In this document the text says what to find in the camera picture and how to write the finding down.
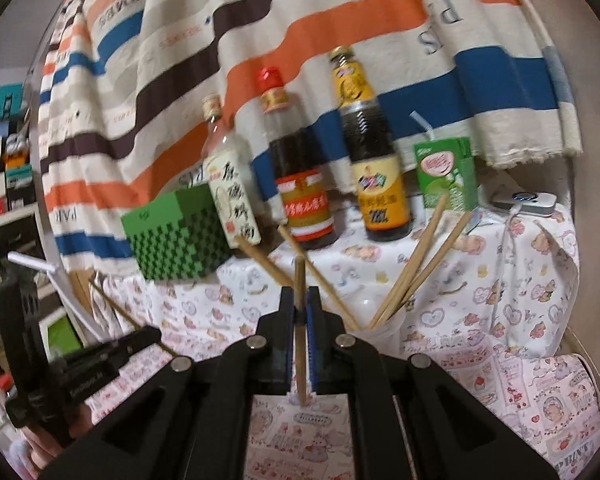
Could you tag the shelf of assorted boxes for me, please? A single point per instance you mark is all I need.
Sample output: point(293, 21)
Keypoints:
point(5, 160)

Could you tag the clear plastic cup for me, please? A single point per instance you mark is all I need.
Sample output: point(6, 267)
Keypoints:
point(380, 337)

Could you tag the wooden chopstick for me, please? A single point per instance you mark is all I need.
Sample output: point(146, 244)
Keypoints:
point(300, 280)
point(262, 260)
point(291, 242)
point(419, 242)
point(433, 260)
point(115, 305)

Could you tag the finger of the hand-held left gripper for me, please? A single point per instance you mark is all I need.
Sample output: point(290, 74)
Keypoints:
point(135, 342)

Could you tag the green framed panel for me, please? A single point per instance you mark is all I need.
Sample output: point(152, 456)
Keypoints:
point(62, 335)

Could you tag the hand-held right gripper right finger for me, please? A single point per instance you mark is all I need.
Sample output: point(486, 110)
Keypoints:
point(313, 345)

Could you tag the red cap sauce bottle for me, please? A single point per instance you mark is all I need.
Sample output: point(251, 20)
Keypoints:
point(300, 200)

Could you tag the green milk carton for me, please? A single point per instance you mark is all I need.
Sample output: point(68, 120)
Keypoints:
point(445, 175)

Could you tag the clear cooking wine bottle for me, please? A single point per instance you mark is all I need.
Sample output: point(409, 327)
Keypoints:
point(232, 200)

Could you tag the striped fabric curtain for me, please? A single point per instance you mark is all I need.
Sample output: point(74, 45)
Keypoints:
point(330, 25)

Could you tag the green checkered box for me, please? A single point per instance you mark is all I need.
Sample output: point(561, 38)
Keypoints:
point(180, 240)

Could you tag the strawberry print cloth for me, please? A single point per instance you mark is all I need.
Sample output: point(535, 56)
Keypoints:
point(530, 400)

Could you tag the person's left hand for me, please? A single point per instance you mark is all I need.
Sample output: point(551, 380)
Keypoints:
point(40, 452)

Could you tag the bear print tablecloth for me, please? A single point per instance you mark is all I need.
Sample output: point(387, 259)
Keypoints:
point(480, 280)

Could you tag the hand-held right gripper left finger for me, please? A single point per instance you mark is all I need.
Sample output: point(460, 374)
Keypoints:
point(286, 350)

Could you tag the grey electronic device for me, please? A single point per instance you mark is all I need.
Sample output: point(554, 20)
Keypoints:
point(525, 202)

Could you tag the yellow label sauce bottle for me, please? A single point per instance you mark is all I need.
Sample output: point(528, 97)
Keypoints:
point(380, 190)

